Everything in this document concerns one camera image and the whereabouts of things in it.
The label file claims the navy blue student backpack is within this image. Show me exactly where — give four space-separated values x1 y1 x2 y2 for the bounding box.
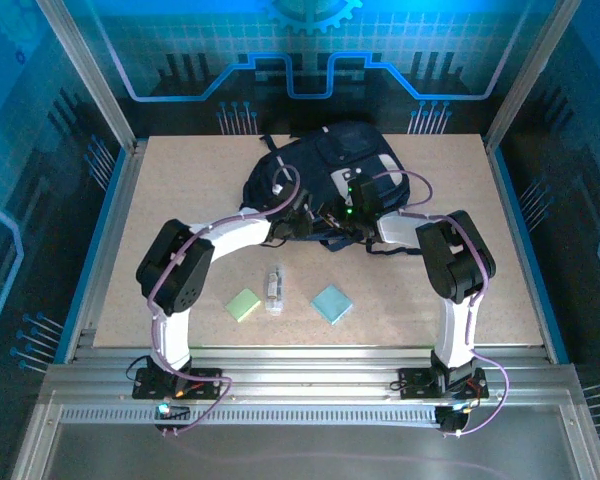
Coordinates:
239 119 412 257

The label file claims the green sticky note pad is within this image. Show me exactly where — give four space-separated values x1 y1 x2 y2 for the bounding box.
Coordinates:
224 287 262 324

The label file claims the blue sticky note pad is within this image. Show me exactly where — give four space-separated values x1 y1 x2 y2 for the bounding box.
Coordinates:
309 284 355 326

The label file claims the small black controller board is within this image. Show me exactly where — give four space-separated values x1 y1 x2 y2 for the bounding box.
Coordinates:
437 403 474 440
153 402 191 437

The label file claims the grey metal shelf panel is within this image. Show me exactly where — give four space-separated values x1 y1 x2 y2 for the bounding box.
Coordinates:
9 389 600 480

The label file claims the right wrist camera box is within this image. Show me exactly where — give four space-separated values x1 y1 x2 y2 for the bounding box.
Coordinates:
348 171 382 211

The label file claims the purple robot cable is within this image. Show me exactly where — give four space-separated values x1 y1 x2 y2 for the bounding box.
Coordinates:
373 168 511 439
147 166 301 436

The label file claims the aluminium table side rail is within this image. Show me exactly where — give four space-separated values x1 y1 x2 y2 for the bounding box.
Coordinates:
62 139 149 364
483 137 572 364

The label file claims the aluminium frame beam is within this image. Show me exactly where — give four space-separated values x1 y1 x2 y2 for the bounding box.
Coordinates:
39 344 581 409

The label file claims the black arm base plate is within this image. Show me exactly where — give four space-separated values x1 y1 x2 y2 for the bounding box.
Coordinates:
132 367 224 401
397 367 490 401

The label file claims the slotted grey cable duct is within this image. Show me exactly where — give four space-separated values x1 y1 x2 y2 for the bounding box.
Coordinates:
59 405 444 427

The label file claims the aluminium frame post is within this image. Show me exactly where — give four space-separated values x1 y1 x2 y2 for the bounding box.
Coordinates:
483 0 581 151
33 0 140 154

